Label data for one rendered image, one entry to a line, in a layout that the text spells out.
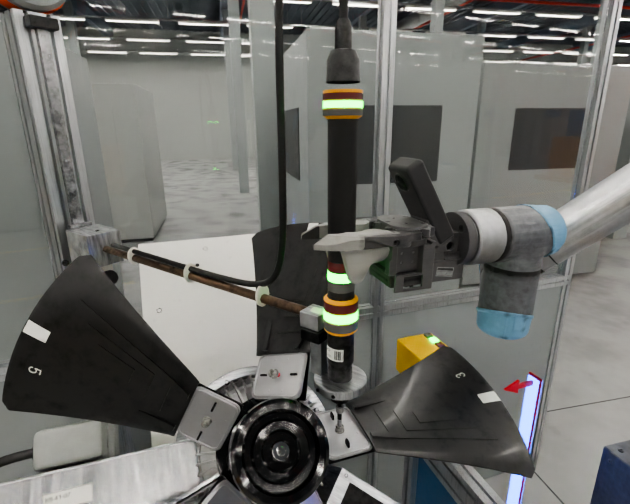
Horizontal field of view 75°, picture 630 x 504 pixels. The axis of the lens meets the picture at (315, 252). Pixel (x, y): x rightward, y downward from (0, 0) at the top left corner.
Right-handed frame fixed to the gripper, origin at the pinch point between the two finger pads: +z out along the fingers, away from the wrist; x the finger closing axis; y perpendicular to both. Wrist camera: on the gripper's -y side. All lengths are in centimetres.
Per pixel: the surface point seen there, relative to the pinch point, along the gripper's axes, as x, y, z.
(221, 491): -4.4, 29.2, 13.4
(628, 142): 359, 10, -570
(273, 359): 7.8, 20.5, 4.0
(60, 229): 54, 9, 39
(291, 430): -4.2, 23.0, 4.7
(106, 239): 47, 11, 30
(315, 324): 1.2, 12.3, -0.2
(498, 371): 70, 85, -104
